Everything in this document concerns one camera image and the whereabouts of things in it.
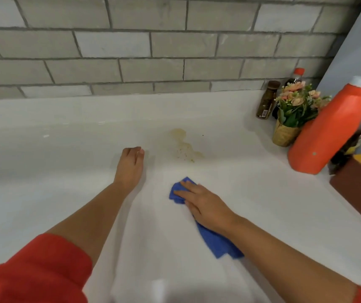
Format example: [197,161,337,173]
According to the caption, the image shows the person's right hand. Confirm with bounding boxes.
[173,181,239,239]

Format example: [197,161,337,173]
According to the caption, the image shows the person's left hand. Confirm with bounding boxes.
[113,146,145,194]

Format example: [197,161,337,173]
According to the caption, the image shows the blue cloth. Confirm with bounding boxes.
[169,177,245,260]

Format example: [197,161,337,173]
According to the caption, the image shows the brown spice jar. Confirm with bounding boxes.
[256,80,281,120]

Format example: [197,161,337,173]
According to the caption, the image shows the artificial flowers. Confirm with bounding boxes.
[272,81,332,147]

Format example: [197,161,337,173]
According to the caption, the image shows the large red plastic bottle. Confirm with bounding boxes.
[287,75,361,175]

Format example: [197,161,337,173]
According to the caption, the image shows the brown tissue box yellow lid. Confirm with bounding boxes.
[329,151,361,236]

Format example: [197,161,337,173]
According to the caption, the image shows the cola bottle with red cap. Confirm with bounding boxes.
[272,67,306,120]

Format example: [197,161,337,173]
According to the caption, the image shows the dark and yellow snack packet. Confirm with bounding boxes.
[328,111,361,175]

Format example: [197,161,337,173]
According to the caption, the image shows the person's right forearm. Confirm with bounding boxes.
[226,216,357,303]

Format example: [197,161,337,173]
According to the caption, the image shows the person's left forearm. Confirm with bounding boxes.
[46,183,127,267]

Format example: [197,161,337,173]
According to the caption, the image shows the white countertop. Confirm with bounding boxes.
[0,90,361,303]

